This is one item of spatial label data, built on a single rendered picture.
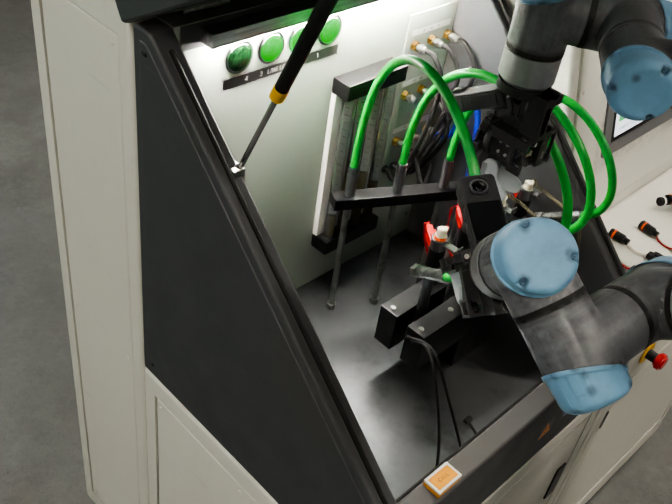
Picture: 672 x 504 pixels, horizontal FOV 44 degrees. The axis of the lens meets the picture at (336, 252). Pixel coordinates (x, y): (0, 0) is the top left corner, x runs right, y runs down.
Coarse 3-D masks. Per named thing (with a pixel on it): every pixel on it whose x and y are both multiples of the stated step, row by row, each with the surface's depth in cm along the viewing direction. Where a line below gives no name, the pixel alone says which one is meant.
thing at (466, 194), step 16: (480, 176) 99; (464, 192) 98; (480, 192) 98; (496, 192) 98; (464, 208) 97; (480, 208) 97; (496, 208) 97; (464, 224) 98; (480, 224) 96; (496, 224) 96; (480, 240) 94
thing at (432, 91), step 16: (448, 80) 128; (496, 80) 122; (432, 96) 132; (416, 112) 136; (416, 128) 138; (400, 160) 143; (560, 160) 119; (400, 176) 144; (560, 176) 120; (400, 192) 147
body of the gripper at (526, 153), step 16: (512, 96) 107; (528, 96) 107; (544, 96) 107; (560, 96) 107; (496, 112) 113; (512, 112) 111; (528, 112) 108; (544, 112) 107; (480, 128) 113; (496, 128) 111; (512, 128) 111; (528, 128) 109; (544, 128) 110; (496, 144) 114; (512, 144) 110; (528, 144) 109; (544, 144) 113; (512, 160) 113; (528, 160) 113; (544, 160) 116
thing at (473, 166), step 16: (400, 64) 119; (416, 64) 114; (384, 80) 126; (432, 80) 110; (368, 96) 130; (448, 96) 108; (368, 112) 132; (464, 128) 106; (464, 144) 105; (352, 160) 139
